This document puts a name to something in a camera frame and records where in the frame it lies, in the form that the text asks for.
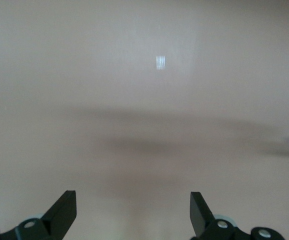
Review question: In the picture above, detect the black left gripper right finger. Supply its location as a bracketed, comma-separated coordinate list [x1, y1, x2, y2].
[189, 191, 285, 240]

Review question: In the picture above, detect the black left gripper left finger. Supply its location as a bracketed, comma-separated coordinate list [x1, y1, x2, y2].
[0, 190, 77, 240]

